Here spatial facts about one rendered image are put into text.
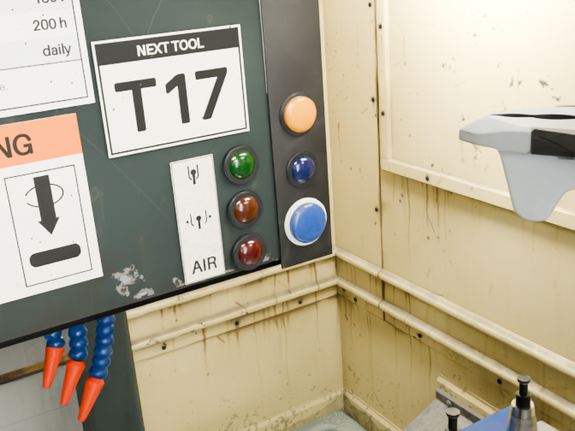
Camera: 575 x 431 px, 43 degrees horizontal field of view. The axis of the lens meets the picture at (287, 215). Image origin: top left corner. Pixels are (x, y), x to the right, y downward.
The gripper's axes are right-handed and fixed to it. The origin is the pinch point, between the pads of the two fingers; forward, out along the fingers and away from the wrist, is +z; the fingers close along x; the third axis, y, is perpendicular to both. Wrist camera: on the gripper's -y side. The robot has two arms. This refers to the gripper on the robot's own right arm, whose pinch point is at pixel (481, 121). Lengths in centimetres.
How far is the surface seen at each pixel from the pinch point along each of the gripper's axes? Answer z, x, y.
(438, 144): 33, 93, 27
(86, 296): 21.3, -13.8, 9.1
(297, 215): 12.9, -0.9, 7.2
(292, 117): 12.8, -0.7, 0.0
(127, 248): 19.8, -11.1, 6.6
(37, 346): 73, 23, 43
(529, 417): 2, 32, 42
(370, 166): 53, 105, 36
